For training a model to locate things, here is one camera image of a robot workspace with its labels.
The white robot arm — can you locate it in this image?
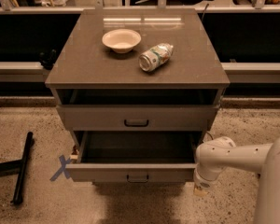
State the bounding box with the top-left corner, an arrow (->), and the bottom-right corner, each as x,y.
193,136 -> 280,224

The grey top drawer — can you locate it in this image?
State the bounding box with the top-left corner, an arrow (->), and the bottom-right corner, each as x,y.
57,105 -> 218,131

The white paper bowl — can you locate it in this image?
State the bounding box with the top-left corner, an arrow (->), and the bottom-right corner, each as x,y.
102,29 -> 141,54

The black clamp on rail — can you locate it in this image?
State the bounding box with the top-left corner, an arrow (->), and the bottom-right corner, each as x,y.
39,49 -> 57,70

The grey drawer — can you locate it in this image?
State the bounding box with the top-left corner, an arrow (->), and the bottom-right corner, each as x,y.
66,132 -> 202,183
57,105 -> 218,131

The crushed drink can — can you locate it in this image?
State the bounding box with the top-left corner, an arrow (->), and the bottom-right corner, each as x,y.
139,43 -> 174,72

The blue tape cross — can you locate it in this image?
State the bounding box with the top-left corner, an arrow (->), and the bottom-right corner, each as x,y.
50,155 -> 71,181

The grey drawer cabinet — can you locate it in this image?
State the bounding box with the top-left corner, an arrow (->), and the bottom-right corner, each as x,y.
45,8 -> 231,156

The black stand leg left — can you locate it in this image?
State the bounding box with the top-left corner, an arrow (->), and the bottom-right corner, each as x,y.
0,132 -> 35,205

